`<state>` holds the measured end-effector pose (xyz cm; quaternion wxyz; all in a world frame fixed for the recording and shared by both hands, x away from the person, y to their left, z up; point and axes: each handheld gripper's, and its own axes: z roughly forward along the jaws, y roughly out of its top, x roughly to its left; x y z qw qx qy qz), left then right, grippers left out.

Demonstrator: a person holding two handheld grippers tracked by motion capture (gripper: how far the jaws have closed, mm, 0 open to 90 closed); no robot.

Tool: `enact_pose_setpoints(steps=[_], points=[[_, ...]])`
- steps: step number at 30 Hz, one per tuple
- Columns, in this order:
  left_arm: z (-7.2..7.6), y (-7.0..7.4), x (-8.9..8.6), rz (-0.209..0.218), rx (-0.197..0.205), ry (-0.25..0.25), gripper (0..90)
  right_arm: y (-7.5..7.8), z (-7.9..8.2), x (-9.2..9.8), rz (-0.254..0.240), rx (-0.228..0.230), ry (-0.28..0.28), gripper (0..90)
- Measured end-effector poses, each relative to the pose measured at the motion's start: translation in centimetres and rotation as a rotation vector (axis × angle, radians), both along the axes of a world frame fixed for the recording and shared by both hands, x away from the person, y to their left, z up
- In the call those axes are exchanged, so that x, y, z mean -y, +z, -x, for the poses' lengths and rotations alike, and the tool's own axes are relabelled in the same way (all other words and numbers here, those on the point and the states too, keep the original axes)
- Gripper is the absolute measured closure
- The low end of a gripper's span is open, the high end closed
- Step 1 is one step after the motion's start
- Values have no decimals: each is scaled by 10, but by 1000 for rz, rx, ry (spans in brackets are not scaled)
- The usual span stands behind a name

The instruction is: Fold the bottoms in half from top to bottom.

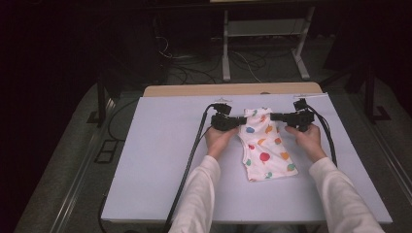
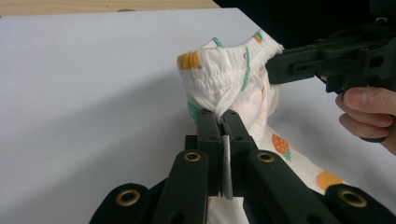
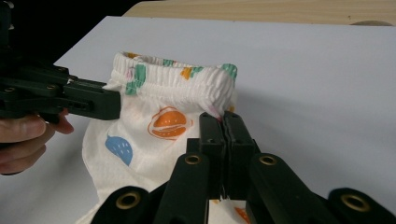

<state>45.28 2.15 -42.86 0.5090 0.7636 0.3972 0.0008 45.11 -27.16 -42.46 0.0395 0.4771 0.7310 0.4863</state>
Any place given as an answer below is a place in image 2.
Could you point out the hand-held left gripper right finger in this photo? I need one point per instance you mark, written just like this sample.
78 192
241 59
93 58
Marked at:
238 137

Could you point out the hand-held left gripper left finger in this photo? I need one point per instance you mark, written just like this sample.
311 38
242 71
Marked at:
211 140

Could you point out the white fruit print shorts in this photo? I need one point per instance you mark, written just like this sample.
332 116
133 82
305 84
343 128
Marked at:
230 74

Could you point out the white board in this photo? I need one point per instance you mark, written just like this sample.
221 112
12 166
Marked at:
77 93

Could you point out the wooden table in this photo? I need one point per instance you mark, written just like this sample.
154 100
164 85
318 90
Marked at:
93 5

